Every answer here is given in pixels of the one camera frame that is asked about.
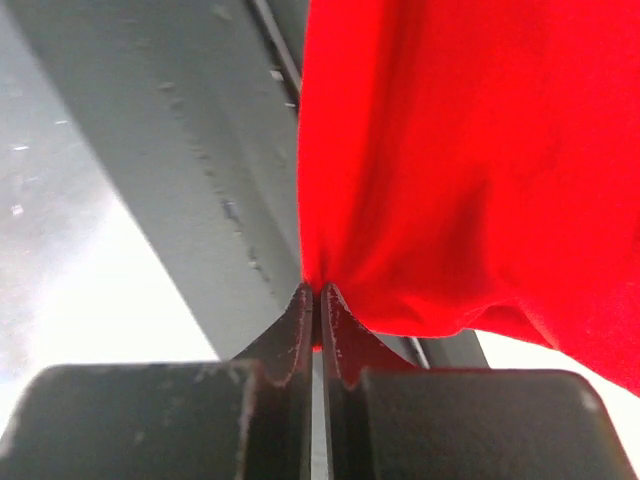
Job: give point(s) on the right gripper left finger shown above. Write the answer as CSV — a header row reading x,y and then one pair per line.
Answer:
x,y
245,418

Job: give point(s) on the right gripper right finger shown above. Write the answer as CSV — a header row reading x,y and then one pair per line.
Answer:
x,y
390,419

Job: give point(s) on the red t shirt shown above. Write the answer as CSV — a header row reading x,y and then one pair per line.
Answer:
x,y
475,164

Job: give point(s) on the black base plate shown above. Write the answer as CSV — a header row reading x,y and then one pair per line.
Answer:
x,y
192,110

